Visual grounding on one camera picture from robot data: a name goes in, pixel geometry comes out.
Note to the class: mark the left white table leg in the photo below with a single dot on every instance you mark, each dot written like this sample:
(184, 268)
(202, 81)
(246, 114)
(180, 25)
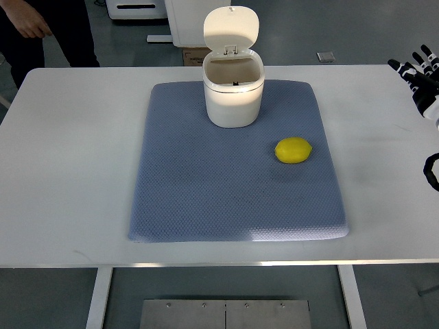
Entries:
(97, 310)

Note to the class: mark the yellow lemon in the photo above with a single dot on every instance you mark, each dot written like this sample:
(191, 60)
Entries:
(293, 150)

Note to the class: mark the white appliance with slot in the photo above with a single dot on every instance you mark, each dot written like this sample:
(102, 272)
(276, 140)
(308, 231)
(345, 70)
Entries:
(136, 9)

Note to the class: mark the white trash bin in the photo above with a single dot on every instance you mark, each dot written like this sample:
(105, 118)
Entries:
(233, 74)

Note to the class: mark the white table leg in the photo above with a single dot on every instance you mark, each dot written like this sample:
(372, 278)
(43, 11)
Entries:
(97, 310)
(352, 298)

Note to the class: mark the right white table leg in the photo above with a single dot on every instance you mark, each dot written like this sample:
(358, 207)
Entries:
(352, 298)

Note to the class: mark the blue textured mat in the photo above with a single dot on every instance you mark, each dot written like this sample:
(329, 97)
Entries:
(200, 182)

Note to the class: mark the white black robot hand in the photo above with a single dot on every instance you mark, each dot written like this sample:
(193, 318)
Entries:
(422, 81)

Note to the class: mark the cardboard box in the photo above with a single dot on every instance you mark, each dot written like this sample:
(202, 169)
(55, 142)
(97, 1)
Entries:
(194, 56)

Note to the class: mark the white cabinet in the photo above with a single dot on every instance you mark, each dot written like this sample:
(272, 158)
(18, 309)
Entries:
(186, 21)

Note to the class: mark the person in dark clothes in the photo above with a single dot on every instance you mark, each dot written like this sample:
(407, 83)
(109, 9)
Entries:
(24, 24)

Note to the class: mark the grey floor socket plate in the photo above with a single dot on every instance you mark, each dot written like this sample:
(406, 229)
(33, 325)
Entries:
(325, 56)

